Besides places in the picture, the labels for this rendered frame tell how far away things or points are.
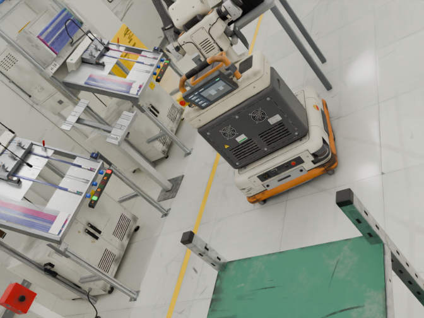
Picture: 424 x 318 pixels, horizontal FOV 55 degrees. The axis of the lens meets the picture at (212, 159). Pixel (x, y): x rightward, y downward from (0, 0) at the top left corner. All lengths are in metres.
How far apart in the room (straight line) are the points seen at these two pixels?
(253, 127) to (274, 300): 1.51
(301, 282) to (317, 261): 0.06
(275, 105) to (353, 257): 1.46
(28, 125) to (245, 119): 3.48
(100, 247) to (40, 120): 2.47
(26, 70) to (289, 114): 2.54
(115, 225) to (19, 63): 1.67
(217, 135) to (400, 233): 1.10
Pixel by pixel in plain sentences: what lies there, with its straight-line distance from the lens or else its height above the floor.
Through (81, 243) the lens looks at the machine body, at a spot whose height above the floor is 0.43.
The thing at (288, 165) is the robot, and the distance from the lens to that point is 2.43.
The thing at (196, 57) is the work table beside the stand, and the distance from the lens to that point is 3.06.
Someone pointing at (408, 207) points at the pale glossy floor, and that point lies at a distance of 2.18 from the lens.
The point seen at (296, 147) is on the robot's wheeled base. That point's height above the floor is 0.28.
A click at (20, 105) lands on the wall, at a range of 5.39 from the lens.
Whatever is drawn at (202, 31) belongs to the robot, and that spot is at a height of 1.04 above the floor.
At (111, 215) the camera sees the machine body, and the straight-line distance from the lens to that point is 3.48.
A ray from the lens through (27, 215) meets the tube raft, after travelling 2.97.
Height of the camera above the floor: 1.66
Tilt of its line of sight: 28 degrees down
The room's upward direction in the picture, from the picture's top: 45 degrees counter-clockwise
